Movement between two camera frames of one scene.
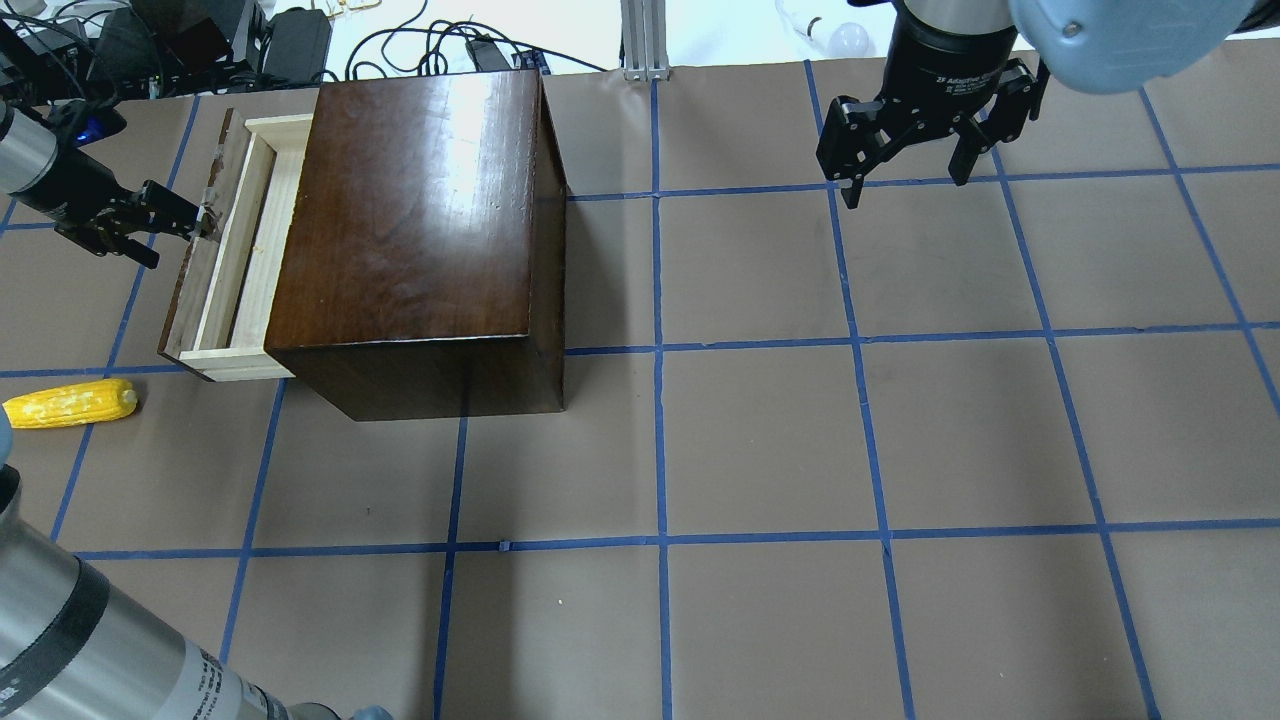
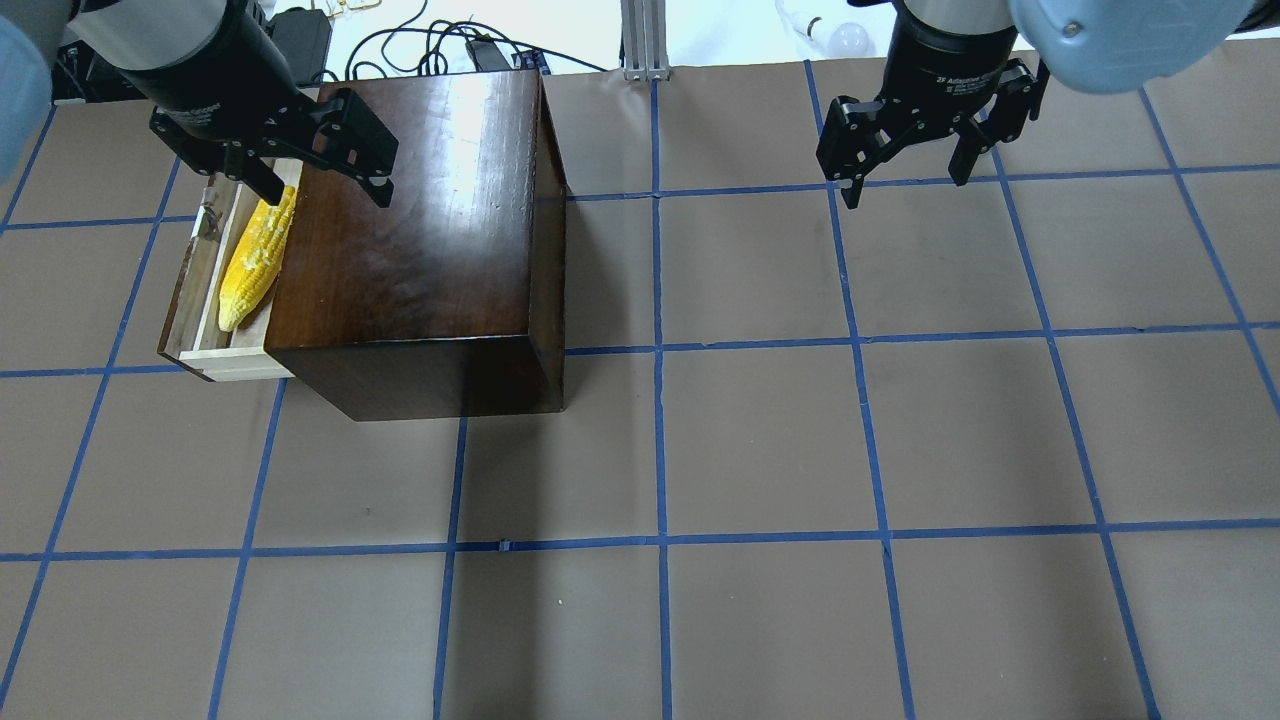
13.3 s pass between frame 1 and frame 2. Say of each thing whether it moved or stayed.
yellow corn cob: moved
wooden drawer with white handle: stayed
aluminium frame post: stayed
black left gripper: moved
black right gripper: stayed
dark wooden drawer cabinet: stayed
